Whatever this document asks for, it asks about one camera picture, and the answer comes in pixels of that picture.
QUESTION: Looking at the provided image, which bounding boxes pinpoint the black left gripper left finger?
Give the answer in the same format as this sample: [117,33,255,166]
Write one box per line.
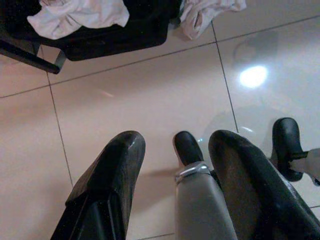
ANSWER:
[49,130,147,240]

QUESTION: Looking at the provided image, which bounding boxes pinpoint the black robot foot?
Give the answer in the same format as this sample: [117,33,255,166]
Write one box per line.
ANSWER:
[270,117,310,183]
[172,130,205,168]

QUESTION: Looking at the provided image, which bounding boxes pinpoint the black robot left foot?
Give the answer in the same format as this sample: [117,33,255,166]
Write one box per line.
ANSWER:
[172,130,205,168]

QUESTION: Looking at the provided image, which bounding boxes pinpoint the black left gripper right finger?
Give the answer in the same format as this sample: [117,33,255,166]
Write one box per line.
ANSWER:
[208,129,320,240]

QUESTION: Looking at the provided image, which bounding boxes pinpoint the white crumpled cloth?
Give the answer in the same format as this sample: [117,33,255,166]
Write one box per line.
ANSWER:
[178,0,248,41]
[26,0,131,41]

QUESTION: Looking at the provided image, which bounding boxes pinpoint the grey robot left leg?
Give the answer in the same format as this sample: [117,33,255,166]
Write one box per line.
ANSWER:
[174,161,239,240]

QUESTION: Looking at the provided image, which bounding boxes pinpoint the black chair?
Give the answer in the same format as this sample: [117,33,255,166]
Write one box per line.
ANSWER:
[0,0,181,75]

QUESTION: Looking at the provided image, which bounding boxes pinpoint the black robot right foot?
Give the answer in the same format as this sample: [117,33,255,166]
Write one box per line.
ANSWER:
[270,117,310,183]

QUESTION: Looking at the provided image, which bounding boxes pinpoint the grey robot right leg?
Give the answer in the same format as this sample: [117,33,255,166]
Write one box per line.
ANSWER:
[290,147,320,187]

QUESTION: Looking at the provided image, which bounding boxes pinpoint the grey robot leg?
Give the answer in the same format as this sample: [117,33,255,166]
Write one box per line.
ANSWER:
[174,161,239,240]
[290,147,320,187]

